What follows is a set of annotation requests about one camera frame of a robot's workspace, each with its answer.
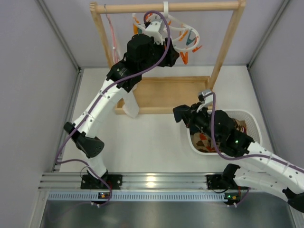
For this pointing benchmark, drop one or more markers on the wooden clothes rack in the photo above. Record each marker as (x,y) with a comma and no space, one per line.
(159,94)

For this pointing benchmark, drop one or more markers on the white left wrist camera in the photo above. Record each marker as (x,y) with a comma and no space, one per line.
(154,29)

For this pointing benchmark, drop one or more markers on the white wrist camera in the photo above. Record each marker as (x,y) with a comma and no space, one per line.
(154,29)
(205,98)

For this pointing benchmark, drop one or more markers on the white hanging cloth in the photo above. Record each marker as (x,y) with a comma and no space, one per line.
(130,106)

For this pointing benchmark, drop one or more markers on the white perforated plastic basket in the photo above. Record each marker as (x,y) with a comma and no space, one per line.
(252,129)

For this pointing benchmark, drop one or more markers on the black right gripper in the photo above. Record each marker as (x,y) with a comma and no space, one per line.
(190,116)

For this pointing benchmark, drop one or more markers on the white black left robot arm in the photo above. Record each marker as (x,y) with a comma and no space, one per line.
(120,80)

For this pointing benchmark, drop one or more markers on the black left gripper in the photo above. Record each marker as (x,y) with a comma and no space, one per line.
(167,55)

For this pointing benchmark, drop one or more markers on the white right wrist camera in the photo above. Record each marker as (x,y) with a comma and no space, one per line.
(205,98)

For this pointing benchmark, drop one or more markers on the dark navy sock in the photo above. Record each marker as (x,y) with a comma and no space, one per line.
(182,113)

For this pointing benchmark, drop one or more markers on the white plastic clip hanger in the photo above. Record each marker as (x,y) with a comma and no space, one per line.
(184,37)

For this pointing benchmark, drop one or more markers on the argyle patterned sock in basket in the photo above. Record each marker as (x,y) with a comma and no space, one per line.
(203,143)

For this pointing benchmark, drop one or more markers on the perforated cable tray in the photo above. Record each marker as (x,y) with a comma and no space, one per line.
(138,196)

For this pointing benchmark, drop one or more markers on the aluminium rail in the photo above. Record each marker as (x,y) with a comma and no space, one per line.
(133,181)

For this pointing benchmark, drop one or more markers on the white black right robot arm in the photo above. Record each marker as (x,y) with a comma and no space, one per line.
(249,164)

